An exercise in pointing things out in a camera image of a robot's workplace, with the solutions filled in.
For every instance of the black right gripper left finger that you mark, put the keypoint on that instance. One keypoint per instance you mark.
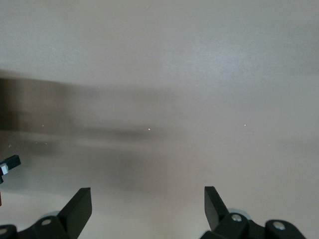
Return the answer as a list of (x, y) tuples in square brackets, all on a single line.
[(74, 214)]

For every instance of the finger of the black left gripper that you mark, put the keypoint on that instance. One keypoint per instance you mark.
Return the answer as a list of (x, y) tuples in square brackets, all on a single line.
[(12, 161)]

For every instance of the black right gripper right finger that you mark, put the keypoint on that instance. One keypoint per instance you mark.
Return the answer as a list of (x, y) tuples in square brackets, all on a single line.
[(219, 214)]

